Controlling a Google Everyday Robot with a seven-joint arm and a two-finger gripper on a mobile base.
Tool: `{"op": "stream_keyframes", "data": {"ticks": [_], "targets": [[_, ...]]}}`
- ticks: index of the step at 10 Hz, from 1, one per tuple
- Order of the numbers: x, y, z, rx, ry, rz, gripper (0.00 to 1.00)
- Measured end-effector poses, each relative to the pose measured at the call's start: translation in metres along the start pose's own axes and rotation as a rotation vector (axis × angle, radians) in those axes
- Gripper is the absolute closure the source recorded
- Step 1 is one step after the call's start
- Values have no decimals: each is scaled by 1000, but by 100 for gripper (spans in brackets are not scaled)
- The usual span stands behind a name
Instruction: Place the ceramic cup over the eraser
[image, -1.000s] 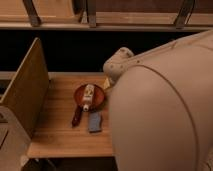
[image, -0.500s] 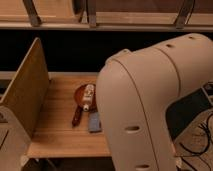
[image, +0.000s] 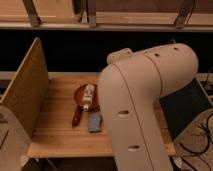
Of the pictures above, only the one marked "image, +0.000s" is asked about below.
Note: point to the blue-grey eraser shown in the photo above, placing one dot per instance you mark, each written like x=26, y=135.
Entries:
x=94, y=122

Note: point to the middle metal shelf bracket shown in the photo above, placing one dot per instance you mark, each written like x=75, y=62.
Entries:
x=91, y=12

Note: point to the wooden side panel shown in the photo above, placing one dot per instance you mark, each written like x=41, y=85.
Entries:
x=22, y=100

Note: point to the white plastic bottle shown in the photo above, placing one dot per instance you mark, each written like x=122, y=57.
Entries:
x=88, y=95

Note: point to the right metal shelf bracket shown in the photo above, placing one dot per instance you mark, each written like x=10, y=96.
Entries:
x=184, y=14

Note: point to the metal shelf bracket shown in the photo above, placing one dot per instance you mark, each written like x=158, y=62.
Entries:
x=184, y=14
x=34, y=19
x=91, y=12

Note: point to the left metal shelf bracket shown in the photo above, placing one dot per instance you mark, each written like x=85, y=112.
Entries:
x=34, y=19

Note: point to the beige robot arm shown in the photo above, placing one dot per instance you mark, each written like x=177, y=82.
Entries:
x=127, y=90

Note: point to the wooden shelf board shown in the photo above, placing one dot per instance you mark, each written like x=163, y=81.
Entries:
x=111, y=15

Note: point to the brown wooden frying pan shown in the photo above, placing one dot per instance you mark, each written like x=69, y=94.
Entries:
x=78, y=94

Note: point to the dark box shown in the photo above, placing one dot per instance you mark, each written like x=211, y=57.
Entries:
x=186, y=108

